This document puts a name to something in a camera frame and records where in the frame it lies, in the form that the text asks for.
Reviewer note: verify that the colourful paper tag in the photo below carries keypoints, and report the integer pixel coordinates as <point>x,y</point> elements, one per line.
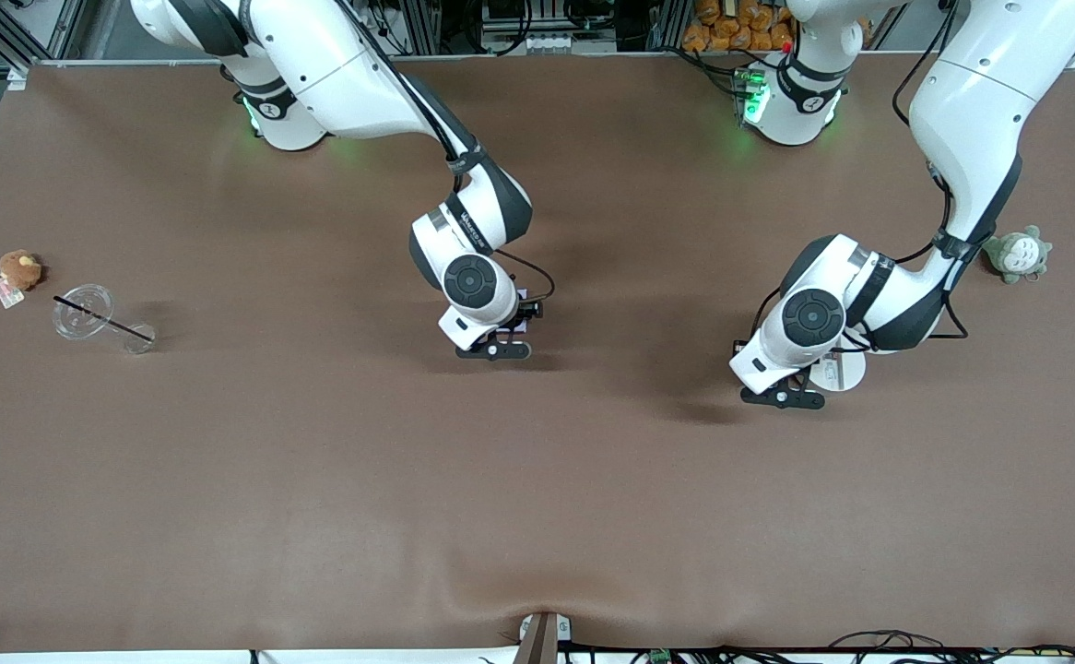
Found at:
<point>8,294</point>

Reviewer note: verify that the aluminium frame profile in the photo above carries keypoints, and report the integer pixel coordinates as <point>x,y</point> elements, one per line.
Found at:
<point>3,28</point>

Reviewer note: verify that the brown plush toy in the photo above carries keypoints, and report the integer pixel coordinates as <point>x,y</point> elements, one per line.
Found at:
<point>19,269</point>

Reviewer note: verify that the metal equipment rack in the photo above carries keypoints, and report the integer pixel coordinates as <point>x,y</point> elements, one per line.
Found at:
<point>528,23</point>

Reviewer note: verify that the clear plastic cup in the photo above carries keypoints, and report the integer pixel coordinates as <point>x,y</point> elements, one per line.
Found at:
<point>72,323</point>

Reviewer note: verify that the orange plush toy heap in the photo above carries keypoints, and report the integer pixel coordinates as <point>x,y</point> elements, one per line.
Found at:
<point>740,23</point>

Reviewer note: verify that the black drinking straw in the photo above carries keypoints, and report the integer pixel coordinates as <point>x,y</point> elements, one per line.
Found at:
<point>113,323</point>

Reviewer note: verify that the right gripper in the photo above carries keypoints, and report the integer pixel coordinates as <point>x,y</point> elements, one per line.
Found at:
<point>525,316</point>

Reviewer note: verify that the white round container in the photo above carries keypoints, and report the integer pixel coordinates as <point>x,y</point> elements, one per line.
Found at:
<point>853,369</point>

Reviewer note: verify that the grey-green plush toy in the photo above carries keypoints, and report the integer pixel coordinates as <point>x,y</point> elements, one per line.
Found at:
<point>1019,256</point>

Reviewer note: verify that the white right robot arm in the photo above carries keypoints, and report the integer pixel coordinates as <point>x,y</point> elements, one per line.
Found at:
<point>335,65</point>

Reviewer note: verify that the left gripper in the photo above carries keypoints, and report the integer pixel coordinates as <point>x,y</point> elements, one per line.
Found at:
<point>736,345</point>

